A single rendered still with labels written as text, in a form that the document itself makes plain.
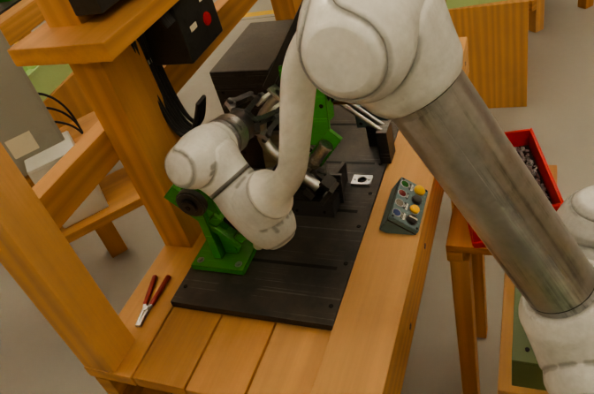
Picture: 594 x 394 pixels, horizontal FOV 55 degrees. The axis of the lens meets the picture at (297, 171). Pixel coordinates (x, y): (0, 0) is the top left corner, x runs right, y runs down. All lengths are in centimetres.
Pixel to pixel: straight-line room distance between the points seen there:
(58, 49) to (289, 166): 51
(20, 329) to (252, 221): 215
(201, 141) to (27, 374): 197
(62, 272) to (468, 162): 84
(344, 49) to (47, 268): 81
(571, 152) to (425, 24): 253
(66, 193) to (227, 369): 52
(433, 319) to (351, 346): 116
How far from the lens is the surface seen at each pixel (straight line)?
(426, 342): 230
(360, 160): 165
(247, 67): 154
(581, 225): 101
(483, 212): 73
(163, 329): 143
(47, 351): 291
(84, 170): 137
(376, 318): 125
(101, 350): 136
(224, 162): 109
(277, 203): 106
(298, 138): 96
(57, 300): 124
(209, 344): 135
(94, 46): 114
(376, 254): 137
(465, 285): 162
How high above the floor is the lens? 190
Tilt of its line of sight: 37 degrees down
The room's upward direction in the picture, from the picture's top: 17 degrees counter-clockwise
